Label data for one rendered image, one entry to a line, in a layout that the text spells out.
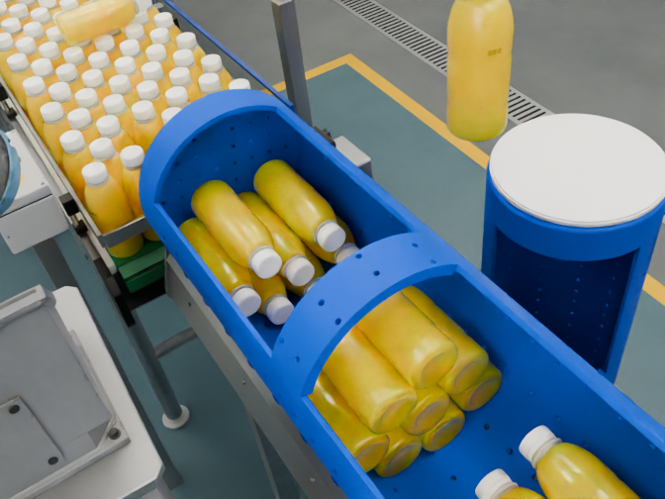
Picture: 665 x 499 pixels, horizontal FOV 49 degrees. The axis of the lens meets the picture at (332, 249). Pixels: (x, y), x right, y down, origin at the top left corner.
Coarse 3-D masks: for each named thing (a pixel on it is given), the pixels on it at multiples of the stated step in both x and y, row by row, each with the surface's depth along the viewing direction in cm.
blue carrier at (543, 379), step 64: (192, 128) 101; (256, 128) 113; (192, 192) 113; (320, 192) 118; (384, 192) 93; (192, 256) 96; (384, 256) 79; (448, 256) 81; (256, 320) 107; (320, 320) 77; (512, 320) 86; (512, 384) 90; (576, 384) 81; (320, 448) 77; (448, 448) 92; (512, 448) 89; (640, 448) 76
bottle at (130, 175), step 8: (128, 168) 124; (136, 168) 123; (128, 176) 124; (136, 176) 124; (128, 184) 125; (136, 184) 124; (128, 192) 126; (136, 192) 125; (136, 200) 127; (136, 208) 128; (136, 216) 131; (144, 232) 133; (152, 232) 132; (152, 240) 134; (160, 240) 134
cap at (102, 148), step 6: (102, 138) 127; (90, 144) 126; (96, 144) 126; (102, 144) 126; (108, 144) 126; (90, 150) 126; (96, 150) 125; (102, 150) 125; (108, 150) 126; (96, 156) 126; (102, 156) 126
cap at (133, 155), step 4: (128, 148) 124; (132, 148) 124; (136, 148) 124; (140, 148) 124; (124, 152) 123; (128, 152) 123; (132, 152) 123; (136, 152) 123; (140, 152) 123; (124, 156) 123; (128, 156) 123; (132, 156) 122; (136, 156) 122; (140, 156) 123; (124, 160) 123; (128, 160) 122; (132, 160) 122; (136, 160) 123; (140, 160) 123; (128, 164) 123; (132, 164) 123; (136, 164) 123
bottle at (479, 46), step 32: (480, 0) 70; (448, 32) 74; (480, 32) 71; (512, 32) 73; (448, 64) 76; (480, 64) 73; (448, 96) 79; (480, 96) 76; (448, 128) 81; (480, 128) 79
